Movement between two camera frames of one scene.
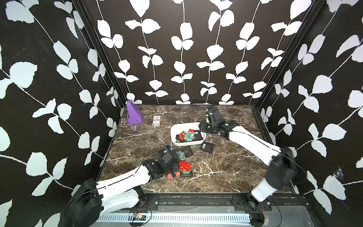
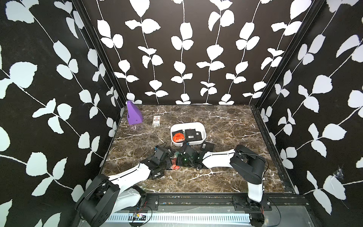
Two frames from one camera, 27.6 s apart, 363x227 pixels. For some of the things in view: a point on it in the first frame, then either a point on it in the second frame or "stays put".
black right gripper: (202, 126) → (178, 160)
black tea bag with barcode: (207, 146) stays put
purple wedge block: (134, 115) stays put
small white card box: (156, 120) stays put
